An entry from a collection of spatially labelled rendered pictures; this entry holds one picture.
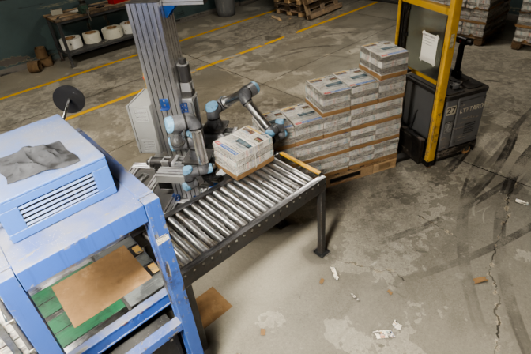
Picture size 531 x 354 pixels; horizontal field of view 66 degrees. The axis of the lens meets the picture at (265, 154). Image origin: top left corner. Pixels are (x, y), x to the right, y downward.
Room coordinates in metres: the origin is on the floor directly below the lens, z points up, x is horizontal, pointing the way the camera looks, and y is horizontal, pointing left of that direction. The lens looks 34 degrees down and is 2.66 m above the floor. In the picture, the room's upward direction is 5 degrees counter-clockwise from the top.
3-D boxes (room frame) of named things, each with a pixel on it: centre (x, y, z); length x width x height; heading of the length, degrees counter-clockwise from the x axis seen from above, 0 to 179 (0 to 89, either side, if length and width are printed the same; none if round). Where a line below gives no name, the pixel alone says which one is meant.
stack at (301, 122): (3.45, -0.51, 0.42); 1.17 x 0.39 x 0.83; 108
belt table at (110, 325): (1.58, 1.05, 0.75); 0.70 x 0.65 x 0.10; 129
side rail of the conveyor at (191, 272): (2.03, 0.10, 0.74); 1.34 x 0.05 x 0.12; 129
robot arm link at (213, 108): (3.35, 0.44, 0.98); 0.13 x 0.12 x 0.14; 143
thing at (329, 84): (3.48, -0.64, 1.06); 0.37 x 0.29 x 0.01; 17
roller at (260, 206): (2.30, 0.16, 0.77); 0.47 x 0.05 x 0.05; 39
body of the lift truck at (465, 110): (3.92, -1.97, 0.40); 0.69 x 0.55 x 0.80; 18
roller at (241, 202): (2.26, 0.21, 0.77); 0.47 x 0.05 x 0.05; 39
